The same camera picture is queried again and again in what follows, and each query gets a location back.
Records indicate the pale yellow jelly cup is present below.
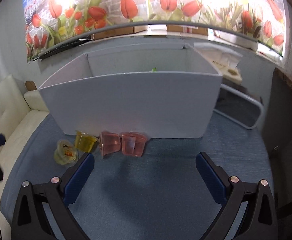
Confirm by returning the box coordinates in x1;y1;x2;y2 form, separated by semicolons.
54;140;79;165

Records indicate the orange yellow jelly cup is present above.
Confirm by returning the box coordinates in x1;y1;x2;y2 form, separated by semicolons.
74;131;98;153

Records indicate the pink jelly cup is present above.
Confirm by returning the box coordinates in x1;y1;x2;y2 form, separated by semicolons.
99;131;122;157
121;132;148;157

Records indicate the white framed black tray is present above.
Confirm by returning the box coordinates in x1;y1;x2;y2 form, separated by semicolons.
214;83;264;129

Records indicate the white cardboard box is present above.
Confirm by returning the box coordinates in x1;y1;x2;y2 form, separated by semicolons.
38;43;223;139

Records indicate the cream tissue pack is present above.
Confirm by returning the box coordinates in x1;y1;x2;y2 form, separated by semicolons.
193;42;243;85

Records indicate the tulip wall picture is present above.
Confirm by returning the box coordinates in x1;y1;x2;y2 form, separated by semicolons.
23;0;286;61

